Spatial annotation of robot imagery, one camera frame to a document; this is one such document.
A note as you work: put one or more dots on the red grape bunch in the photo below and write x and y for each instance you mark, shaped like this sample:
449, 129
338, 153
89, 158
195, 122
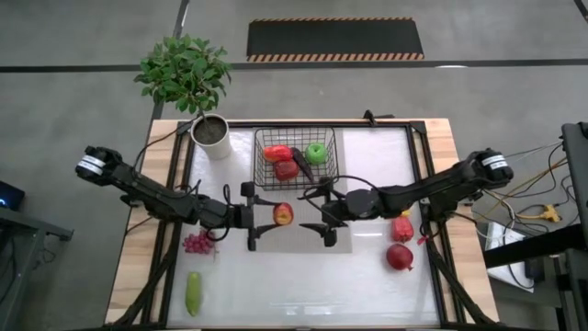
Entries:
198, 243

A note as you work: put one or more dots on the green apple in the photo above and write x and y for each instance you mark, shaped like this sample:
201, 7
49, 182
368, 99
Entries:
316, 153

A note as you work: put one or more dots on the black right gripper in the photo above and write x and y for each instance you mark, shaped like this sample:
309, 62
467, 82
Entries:
334, 211

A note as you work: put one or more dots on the grey metal cart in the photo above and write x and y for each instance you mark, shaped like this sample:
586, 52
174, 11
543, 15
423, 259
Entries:
27, 220

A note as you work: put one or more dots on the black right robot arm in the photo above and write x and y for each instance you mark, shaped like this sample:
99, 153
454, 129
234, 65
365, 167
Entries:
436, 186

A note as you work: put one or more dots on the red clip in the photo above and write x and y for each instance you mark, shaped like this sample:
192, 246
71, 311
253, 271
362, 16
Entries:
421, 239

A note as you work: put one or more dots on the green plant in white pot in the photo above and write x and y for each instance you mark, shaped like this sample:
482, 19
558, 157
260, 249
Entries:
184, 73

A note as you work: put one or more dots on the dark red apple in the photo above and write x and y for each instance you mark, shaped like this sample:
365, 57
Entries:
286, 170

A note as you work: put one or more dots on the black aluminium table frame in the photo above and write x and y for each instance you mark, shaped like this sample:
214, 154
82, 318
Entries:
395, 123

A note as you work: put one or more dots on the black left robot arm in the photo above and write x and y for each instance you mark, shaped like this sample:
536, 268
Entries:
151, 193

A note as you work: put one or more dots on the grey woven placemat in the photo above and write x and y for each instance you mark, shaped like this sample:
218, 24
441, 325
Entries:
298, 239

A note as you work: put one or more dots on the yellow power plug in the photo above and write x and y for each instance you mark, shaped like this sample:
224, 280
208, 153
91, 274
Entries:
546, 213

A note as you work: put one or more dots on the black upright stand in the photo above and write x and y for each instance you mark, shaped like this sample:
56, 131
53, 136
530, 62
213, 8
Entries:
576, 174

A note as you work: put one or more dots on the red orange pepper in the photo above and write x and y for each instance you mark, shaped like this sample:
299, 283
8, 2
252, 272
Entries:
277, 153

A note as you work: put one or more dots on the black side table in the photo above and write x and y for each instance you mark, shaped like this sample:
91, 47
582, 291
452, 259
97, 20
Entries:
528, 248

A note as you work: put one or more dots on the black hazard-striped floor mat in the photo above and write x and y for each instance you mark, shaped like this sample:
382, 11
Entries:
335, 39

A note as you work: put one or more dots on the light green pepper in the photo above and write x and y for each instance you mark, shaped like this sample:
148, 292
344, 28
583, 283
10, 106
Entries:
193, 293

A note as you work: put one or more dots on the white paper box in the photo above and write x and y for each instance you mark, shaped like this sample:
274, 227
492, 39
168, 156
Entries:
498, 239

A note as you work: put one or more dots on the black device with blue light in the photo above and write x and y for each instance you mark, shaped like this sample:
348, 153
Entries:
9, 195

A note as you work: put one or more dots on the purple eggplant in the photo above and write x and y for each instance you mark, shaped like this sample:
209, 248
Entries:
303, 164

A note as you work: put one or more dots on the red bell pepper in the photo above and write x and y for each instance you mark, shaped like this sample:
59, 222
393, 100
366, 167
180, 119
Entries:
402, 229

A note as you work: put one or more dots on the black table clamp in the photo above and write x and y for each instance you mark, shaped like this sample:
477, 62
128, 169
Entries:
369, 117

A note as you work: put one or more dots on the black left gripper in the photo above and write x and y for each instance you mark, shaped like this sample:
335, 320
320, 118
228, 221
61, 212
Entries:
251, 216

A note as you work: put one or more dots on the dark red pomegranate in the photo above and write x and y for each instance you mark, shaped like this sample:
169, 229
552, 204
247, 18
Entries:
399, 256

